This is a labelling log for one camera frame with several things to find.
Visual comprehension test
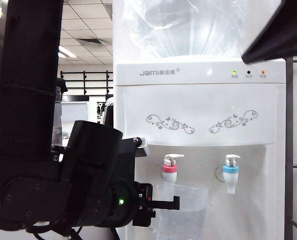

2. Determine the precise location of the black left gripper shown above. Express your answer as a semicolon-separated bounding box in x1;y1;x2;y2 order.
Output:
132;182;181;227

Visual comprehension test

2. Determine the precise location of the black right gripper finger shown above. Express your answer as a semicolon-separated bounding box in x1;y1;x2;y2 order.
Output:
241;0;297;65

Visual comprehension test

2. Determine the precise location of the clear plastic mug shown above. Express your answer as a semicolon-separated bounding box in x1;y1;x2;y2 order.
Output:
156;181;210;240

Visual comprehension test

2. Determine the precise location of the red hot water tap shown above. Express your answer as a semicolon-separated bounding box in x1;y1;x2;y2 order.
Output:
161;153;185;191

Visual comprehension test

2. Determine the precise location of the blue cold water tap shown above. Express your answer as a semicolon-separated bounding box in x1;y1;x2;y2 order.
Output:
222;154;241;195

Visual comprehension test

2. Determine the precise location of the white water dispenser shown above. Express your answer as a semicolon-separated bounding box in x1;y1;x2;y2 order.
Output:
112;57;287;240

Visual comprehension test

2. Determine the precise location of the plastic-wrapped water jug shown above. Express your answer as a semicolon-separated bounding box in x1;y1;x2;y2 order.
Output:
122;0;247;61

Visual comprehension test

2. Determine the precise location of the white desk partition box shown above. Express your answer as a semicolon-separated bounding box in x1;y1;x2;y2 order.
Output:
60;100;99;124

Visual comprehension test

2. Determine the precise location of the office chair with jacket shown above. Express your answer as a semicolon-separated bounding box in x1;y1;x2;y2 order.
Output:
103;96;114;128

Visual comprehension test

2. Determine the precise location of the black metal rack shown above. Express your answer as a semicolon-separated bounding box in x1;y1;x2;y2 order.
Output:
284;55;297;240

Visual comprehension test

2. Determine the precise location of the black flat screen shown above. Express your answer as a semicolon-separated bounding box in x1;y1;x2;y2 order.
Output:
62;94;90;103

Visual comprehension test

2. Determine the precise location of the dark grey sports bottle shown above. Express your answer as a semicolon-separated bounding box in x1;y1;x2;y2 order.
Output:
52;86;64;146

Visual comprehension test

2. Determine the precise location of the black chair headrest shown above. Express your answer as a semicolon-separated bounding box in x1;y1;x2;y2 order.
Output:
56;77;69;94

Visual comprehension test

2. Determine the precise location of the ceiling air vent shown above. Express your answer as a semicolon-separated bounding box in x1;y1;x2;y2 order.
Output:
77;37;106;47

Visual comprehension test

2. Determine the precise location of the double tube ceiling light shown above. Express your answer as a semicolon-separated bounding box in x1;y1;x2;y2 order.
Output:
58;46;77;59

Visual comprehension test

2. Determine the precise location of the black wall shelving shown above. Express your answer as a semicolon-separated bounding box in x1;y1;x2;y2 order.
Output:
60;70;114;96

